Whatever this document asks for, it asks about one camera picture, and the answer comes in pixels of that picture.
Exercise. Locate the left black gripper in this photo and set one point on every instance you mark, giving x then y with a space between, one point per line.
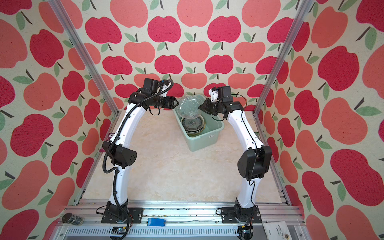
169 103

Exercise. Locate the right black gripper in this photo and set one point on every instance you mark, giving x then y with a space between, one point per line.
205 107

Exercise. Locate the clear textured glass plate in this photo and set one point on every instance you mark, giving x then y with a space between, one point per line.
188 107

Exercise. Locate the smoky brown glass plate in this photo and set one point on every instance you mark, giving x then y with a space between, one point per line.
193 124

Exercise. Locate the cream plate with bamboo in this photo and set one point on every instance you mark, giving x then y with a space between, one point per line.
194 133

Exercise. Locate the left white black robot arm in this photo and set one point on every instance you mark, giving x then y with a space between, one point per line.
118 156

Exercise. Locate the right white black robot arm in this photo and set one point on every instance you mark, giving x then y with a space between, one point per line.
256 159

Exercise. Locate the mint green plastic bin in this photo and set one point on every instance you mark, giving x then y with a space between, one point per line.
210 135

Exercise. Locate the blue rectangular box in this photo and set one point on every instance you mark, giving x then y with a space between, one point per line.
156 222

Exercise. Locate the white paper sheet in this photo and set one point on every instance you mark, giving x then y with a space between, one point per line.
277 231

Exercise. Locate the green circuit board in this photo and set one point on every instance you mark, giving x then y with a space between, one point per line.
118 230

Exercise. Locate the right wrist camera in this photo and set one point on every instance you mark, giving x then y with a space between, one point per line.
214 94

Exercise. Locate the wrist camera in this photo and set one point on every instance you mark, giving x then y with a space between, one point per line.
166 85
214 94

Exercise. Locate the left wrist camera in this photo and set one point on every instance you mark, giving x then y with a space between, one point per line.
166 85

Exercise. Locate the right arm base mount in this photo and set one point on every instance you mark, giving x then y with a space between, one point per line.
238 215

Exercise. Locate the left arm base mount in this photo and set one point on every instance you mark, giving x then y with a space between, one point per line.
116 216

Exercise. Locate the aluminium front rail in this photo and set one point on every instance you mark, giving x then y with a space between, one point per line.
184 221

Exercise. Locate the right aluminium frame post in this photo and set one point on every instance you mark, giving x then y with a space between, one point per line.
298 21

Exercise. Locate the aluminium frame post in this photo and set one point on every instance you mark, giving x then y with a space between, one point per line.
298 21
71 31

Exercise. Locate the left aluminium frame post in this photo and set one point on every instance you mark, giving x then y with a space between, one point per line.
71 31

